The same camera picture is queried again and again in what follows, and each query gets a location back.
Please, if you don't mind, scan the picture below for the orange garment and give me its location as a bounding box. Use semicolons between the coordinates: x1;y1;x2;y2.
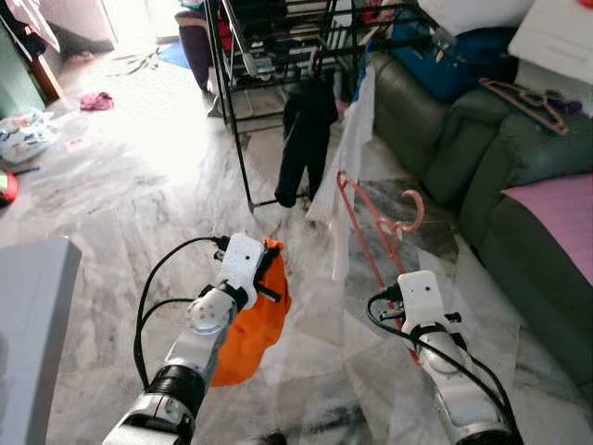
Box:
211;239;293;388

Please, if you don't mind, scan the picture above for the red plastic hanger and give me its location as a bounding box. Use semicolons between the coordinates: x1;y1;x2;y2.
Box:
335;170;425;362

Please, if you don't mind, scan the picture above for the white garment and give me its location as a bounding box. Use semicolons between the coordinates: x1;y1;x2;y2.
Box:
306;65;378;279

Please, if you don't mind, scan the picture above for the black garment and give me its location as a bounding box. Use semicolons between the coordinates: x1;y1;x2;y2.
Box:
275;76;340;210

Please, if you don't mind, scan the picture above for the black metal drying rack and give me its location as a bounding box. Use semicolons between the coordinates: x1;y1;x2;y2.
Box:
206;0;436;210

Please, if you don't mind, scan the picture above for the grey left robot leg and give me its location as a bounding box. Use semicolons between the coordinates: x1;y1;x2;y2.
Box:
243;430;288;445

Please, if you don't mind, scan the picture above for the dark green sofa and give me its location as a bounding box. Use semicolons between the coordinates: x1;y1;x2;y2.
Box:
369;51;593;390

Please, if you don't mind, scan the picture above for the pink sofa cushion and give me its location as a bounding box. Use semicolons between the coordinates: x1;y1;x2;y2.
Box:
502;174;593;284

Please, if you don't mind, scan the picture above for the blue floor mat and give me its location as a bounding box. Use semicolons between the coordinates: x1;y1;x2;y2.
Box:
158;42;193;70

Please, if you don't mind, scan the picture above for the grey folding table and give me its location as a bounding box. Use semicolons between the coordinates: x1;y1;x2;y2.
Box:
0;236;82;445

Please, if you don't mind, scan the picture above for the dark pink crumpled cloth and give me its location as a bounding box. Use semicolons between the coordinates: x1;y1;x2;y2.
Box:
79;91;115;112

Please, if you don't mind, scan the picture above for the dark blue storage box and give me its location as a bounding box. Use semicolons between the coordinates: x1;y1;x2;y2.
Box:
389;23;520;103

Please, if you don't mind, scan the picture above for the printed white plastic bag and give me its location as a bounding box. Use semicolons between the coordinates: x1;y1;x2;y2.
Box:
0;109;58;166

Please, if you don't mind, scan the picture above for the brown wooden cabinet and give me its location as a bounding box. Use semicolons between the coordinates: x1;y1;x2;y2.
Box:
28;51;66;103

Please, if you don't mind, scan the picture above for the white rounded cushion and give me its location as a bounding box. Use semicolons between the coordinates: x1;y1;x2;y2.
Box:
417;0;534;36

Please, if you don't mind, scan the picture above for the green plastic bin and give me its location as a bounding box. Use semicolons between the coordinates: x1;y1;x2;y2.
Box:
0;28;43;120

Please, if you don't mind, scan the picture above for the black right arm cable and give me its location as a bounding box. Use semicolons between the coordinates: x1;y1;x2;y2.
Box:
366;287;520;437

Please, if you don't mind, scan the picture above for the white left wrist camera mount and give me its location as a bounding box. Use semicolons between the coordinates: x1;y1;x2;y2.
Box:
221;234;270;302

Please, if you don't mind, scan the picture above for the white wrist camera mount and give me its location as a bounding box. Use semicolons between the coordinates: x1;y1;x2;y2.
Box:
221;234;270;302
397;271;442;330

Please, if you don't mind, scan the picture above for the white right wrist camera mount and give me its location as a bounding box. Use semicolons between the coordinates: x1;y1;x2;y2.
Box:
397;271;442;330

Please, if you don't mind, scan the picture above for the thin pink wire hanger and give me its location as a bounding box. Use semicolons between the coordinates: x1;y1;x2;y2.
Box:
479;77;571;135

